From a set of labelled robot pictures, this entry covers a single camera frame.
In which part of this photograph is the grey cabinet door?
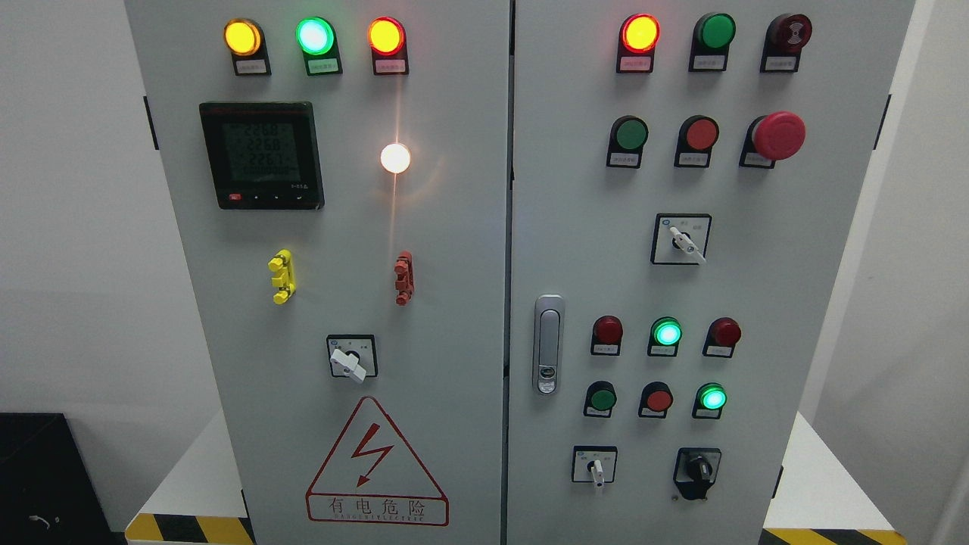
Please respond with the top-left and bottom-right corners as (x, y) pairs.
(125, 1), (511, 544)
(506, 1), (914, 544)

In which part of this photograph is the silver door lock handle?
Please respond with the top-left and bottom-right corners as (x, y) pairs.
(533, 294), (565, 394)

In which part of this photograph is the green push button lower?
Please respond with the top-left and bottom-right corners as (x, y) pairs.
(584, 381), (618, 418)

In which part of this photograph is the white selector switch left door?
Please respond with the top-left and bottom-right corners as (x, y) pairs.
(326, 334), (379, 385)

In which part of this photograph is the black digital power meter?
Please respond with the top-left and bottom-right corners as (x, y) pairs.
(198, 102), (325, 210)

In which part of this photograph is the grey right cabinet door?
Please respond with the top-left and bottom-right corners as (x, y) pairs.
(506, 1), (914, 544)

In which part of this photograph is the grey left cabinet door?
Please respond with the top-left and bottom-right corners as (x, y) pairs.
(125, 1), (511, 544)

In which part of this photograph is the red push button second row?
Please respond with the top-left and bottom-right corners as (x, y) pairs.
(674, 115), (719, 168)

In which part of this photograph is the green push button second row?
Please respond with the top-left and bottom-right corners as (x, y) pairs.
(606, 115), (650, 169)

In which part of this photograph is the red emergency stop button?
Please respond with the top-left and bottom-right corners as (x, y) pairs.
(738, 111), (806, 169)

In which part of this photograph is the red push button lower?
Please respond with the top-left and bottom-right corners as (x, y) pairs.
(639, 381), (674, 419)

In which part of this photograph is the yellow terminal connector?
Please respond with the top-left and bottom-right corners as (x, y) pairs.
(267, 248), (297, 306)

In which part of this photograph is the red rimmed lit indicator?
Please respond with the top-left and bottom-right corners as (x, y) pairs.
(615, 13), (661, 73)

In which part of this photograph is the white lit indicator lamp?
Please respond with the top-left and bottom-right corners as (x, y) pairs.
(379, 142), (412, 175)

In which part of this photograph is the dark red indicator left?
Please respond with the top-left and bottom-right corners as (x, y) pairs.
(590, 315), (623, 357)

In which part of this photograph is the white selector switch lower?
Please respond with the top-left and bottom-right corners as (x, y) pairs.
(571, 445), (618, 494)

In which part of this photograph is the white selector switch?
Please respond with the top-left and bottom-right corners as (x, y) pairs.
(650, 213), (712, 265)
(571, 445), (618, 494)

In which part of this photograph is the green push button top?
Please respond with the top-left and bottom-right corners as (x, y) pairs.
(688, 11), (737, 73)

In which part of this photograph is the dark red buzzer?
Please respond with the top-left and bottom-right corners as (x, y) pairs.
(760, 13), (812, 73)

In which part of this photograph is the green push button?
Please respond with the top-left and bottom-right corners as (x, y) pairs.
(688, 11), (737, 73)
(584, 381), (618, 418)

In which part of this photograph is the yellow indicator light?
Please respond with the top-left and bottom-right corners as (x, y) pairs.
(223, 18), (271, 76)

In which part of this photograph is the black rotary knob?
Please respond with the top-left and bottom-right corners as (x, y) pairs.
(674, 447), (722, 500)

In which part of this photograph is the red terminal connector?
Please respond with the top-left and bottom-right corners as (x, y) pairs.
(392, 251), (415, 307)

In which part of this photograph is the lit green indicator light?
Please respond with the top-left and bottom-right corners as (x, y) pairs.
(295, 17), (343, 76)

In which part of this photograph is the dark red indicator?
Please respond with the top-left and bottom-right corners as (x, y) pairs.
(590, 315), (623, 357)
(703, 317), (742, 358)

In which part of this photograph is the white selector switch upper right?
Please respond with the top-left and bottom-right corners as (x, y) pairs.
(650, 213), (712, 265)

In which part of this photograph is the lit green indicator middle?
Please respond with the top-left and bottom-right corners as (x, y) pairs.
(647, 316), (682, 357)

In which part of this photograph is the white platform with hazard stripes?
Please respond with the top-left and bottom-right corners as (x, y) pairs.
(123, 412), (905, 544)

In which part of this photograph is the black box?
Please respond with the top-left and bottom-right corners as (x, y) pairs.
(1, 412), (114, 544)

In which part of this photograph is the orange red indicator light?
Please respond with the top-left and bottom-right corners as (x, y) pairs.
(367, 15), (409, 75)

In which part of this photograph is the lit green indicator lower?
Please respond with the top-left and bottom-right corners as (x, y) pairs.
(692, 382), (728, 419)

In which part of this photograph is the dark red indicator right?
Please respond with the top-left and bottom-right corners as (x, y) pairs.
(703, 317), (742, 358)

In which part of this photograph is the red high voltage warning sticker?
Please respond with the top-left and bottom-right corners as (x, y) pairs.
(305, 396), (450, 527)

